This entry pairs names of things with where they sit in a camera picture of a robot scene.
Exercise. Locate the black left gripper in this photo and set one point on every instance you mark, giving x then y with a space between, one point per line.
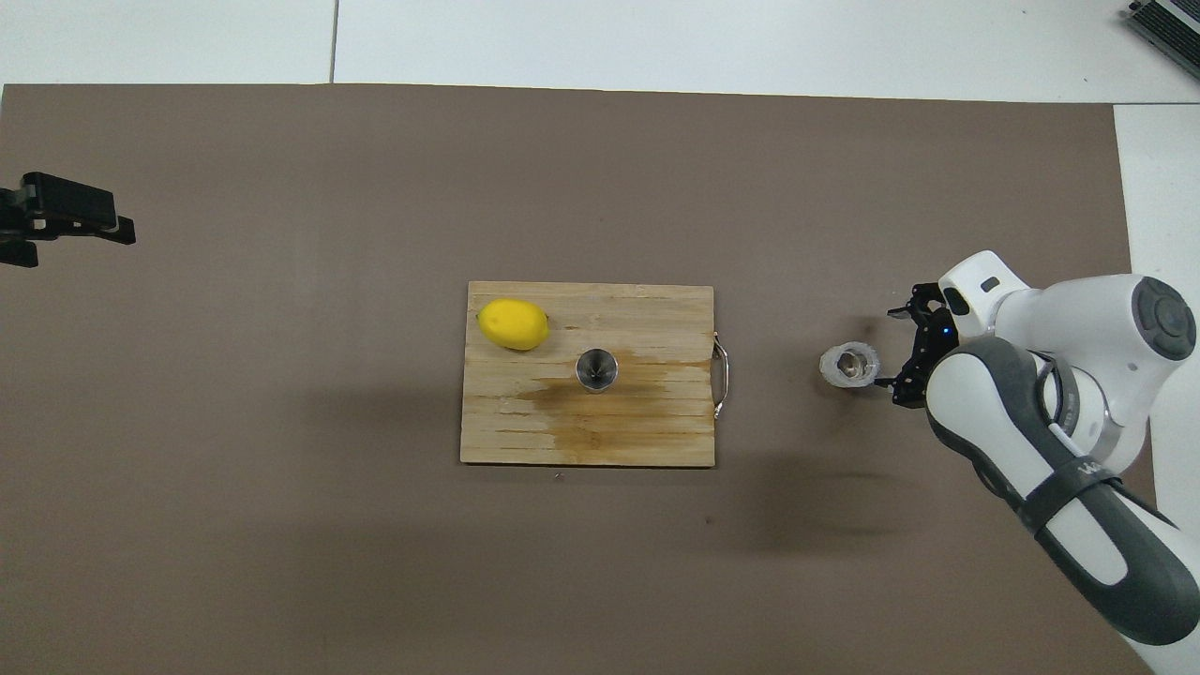
11 220

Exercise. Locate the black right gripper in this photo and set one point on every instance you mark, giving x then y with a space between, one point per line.
933 342

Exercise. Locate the metal double jigger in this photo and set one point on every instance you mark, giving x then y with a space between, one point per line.
596 369

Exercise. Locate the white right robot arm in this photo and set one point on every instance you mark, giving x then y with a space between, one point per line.
1078 337

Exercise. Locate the brown table mat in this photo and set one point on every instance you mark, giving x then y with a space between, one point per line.
281 525

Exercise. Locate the wooden cutting board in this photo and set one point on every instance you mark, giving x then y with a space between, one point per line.
525 422

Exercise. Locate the yellow lemon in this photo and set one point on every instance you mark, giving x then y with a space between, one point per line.
513 324

